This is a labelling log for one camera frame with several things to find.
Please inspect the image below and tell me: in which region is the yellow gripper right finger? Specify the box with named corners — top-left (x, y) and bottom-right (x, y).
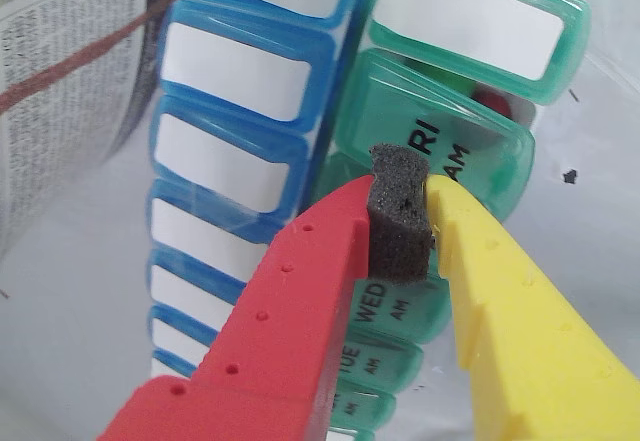
top-left (424, 174), bottom-right (640, 441)

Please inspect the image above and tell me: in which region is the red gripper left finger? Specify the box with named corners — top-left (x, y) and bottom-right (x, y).
top-left (97, 143), bottom-right (434, 441)

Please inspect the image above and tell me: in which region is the red round pill ball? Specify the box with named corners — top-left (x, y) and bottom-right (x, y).
top-left (472, 88), bottom-right (514, 118)

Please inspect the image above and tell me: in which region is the blue green pill organizer box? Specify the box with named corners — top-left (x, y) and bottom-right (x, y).
top-left (144, 0), bottom-right (594, 441)

